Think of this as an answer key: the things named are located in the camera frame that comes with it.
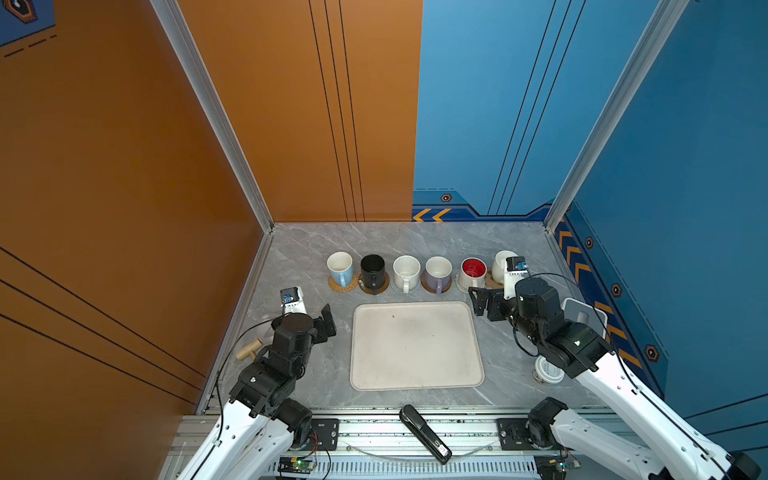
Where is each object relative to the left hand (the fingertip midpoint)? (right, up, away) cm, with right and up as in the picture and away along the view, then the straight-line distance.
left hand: (314, 307), depth 75 cm
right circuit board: (+57, -37, -5) cm, 68 cm away
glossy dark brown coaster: (+15, +1, +25) cm, 29 cm away
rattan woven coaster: (+2, +1, +25) cm, 25 cm away
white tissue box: (+76, -4, +15) cm, 77 cm away
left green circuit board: (-4, -37, -4) cm, 37 cm away
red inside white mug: (+47, +7, +25) cm, 53 cm away
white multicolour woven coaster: (+42, +4, +28) cm, 50 cm away
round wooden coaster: (+30, +2, +27) cm, 41 cm away
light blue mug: (+3, +9, +21) cm, 23 cm away
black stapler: (+25, -27, -3) cm, 37 cm away
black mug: (+13, +7, +24) cm, 28 cm away
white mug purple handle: (+35, +7, +25) cm, 44 cm away
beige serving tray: (+24, -14, +13) cm, 31 cm away
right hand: (+42, +5, -1) cm, 43 cm away
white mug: (+24, +7, +28) cm, 37 cm away
